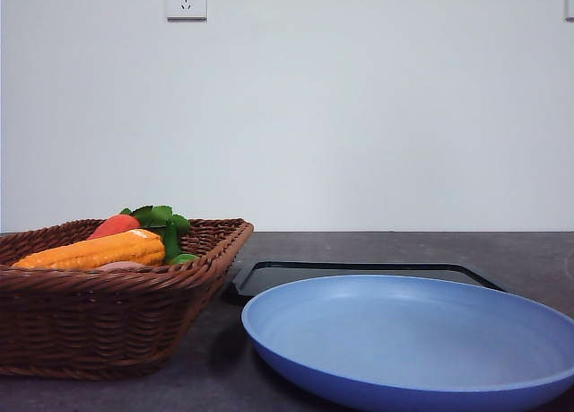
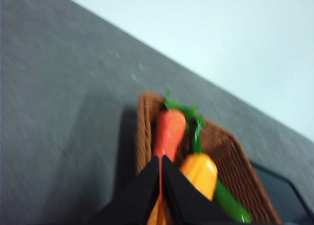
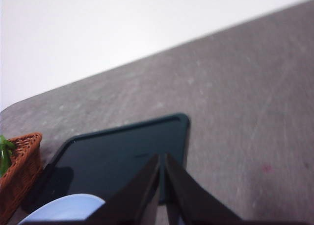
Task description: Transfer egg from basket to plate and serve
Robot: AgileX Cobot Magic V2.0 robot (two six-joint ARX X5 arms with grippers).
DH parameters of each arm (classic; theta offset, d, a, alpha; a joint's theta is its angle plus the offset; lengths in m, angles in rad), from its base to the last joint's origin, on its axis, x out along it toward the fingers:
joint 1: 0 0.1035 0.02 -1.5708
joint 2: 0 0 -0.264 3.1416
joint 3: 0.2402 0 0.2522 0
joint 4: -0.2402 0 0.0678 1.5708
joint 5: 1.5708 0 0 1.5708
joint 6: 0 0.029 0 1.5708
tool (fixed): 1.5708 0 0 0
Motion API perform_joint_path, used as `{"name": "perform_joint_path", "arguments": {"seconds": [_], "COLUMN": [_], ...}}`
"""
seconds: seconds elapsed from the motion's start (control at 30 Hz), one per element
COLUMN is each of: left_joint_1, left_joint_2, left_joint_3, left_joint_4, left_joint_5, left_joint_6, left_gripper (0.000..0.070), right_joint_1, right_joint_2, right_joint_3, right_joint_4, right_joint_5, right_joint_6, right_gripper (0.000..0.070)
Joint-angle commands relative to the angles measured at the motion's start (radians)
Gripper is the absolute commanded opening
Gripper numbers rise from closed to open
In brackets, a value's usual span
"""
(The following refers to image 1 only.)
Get blue plate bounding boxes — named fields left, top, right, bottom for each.
left=241, top=274, right=574, bottom=412

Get brown egg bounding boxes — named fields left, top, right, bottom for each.
left=100, top=261, right=144, bottom=270

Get brown wicker basket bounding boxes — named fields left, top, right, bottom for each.
left=0, top=218, right=254, bottom=380

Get black tray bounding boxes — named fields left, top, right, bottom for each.
left=231, top=262, right=507, bottom=297

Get green carrot leaves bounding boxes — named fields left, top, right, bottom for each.
left=120, top=206, right=190, bottom=242

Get green toy pepper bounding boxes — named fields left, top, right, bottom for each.
left=164, top=224, right=198, bottom=264

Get orange toy corn cob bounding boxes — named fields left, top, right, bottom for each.
left=12, top=229, right=165, bottom=268

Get red toy carrot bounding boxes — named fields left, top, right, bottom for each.
left=86, top=215, right=141, bottom=240

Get white wall socket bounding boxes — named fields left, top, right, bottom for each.
left=165, top=0, right=208, bottom=24

